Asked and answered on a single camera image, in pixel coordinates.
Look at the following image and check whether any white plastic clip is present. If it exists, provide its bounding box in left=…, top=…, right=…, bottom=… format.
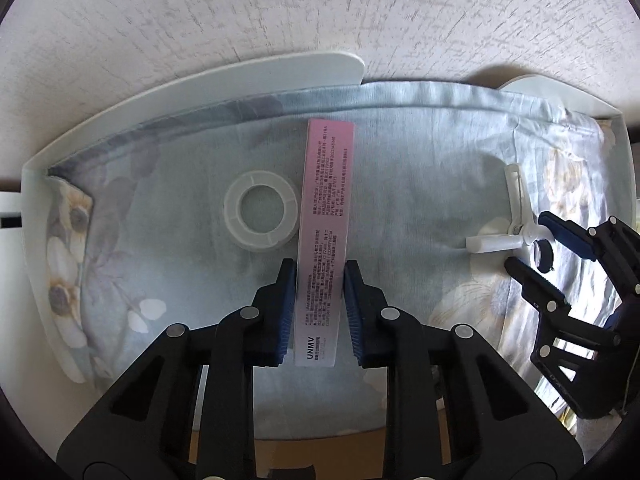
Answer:
left=465, top=164, right=557, bottom=275

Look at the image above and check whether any brown cardboard box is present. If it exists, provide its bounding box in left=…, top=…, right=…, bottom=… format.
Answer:
left=189, top=427, right=401, bottom=480

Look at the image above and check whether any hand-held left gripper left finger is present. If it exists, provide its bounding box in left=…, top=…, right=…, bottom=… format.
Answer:
left=56, top=258, right=298, bottom=480

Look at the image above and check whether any white tray table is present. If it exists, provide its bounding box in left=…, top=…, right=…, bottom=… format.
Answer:
left=22, top=51, right=640, bottom=441

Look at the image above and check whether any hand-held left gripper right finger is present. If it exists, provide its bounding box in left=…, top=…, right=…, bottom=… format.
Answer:
left=342, top=260, right=585, bottom=480

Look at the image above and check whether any clear tape roll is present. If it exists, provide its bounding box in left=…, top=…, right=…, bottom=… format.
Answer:
left=223, top=171, right=301, bottom=250

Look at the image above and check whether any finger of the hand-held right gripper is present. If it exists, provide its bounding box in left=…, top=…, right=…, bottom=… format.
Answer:
left=537, top=210, right=640, bottom=307
left=504, top=256, right=613, bottom=377

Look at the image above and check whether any long pink cosmetic box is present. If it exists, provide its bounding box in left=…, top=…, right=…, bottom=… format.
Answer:
left=294, top=119, right=356, bottom=367

